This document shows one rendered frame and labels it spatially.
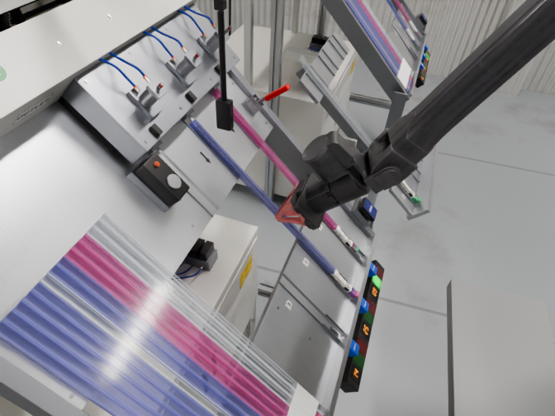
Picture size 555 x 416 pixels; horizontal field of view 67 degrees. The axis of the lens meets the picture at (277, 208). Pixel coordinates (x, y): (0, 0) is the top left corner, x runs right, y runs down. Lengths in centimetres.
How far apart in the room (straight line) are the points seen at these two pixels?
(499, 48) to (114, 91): 53
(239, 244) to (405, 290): 99
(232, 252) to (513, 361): 73
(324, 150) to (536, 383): 75
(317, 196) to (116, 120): 35
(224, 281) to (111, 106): 59
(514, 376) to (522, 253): 127
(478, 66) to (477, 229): 176
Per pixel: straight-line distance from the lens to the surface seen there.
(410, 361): 178
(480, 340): 116
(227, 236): 119
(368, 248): 106
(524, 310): 128
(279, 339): 78
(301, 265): 86
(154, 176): 65
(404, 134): 68
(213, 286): 109
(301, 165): 100
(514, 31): 66
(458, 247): 223
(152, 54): 75
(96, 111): 66
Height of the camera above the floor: 150
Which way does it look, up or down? 44 degrees down
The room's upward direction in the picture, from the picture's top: 4 degrees clockwise
